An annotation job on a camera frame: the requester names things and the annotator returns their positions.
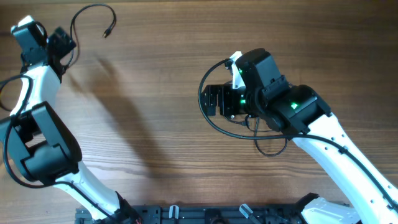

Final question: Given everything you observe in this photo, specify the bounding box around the black metal base rail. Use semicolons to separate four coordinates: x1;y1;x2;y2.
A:
75;203;351;224

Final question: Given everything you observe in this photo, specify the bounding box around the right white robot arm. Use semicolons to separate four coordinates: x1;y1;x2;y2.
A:
198;48;397;223

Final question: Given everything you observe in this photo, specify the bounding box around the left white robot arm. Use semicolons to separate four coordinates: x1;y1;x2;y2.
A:
1;16;142;223

